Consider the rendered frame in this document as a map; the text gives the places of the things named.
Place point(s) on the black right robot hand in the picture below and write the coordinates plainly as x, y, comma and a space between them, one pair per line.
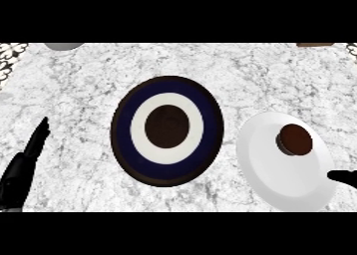
351, 177

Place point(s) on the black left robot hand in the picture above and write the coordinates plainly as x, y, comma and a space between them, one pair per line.
20, 172

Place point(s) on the brown chocolate cupcake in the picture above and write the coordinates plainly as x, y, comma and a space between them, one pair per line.
295, 139

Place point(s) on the blue and white ringed plate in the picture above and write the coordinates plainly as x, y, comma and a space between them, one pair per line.
168, 131

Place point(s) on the grey round object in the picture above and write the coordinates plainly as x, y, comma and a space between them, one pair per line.
64, 46

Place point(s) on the brown wooden object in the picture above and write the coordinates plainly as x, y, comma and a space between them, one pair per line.
314, 44

